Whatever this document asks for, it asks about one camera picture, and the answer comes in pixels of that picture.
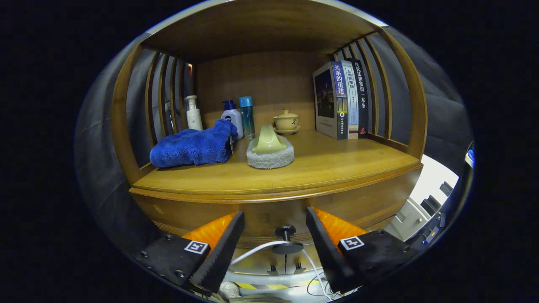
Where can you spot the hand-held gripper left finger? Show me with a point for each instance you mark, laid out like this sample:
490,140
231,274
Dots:
221,252

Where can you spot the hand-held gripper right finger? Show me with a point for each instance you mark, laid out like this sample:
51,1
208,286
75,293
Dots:
326,252

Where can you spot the wooden drawer with black knob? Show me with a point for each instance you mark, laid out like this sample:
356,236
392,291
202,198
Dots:
273,214

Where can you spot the grey metal cabinet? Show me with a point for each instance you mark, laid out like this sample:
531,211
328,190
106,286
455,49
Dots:
406,221

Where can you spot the wooden countertop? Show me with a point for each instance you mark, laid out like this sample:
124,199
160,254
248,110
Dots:
337,164

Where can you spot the wooden cabinet with slatted sides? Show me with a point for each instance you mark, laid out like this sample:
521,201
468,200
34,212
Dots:
261,25

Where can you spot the blue fluffy towel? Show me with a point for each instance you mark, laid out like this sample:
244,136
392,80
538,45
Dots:
189,147

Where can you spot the white lotion bottle blue cap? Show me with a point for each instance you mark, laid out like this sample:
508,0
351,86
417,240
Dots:
233,120

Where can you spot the clear blue bottle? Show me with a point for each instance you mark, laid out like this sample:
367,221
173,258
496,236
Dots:
247,120

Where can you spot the beige lidded teacup with saucer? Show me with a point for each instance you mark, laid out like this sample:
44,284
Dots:
286,122

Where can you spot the white pump bottle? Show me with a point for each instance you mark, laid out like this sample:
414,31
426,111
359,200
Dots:
194,115

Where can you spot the book with dark cover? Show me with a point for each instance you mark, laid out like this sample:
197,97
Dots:
326,99

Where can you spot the blue and white object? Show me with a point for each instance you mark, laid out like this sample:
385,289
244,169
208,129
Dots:
470,158

